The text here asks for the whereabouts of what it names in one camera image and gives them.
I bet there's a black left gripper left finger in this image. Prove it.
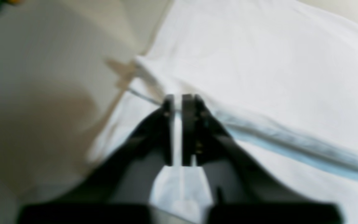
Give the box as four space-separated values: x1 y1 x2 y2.
17 95 174 224

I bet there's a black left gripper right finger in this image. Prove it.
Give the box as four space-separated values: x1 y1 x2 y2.
181 95 343 224

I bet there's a white T-shirt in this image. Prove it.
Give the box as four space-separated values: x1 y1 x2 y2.
87 0 358 224

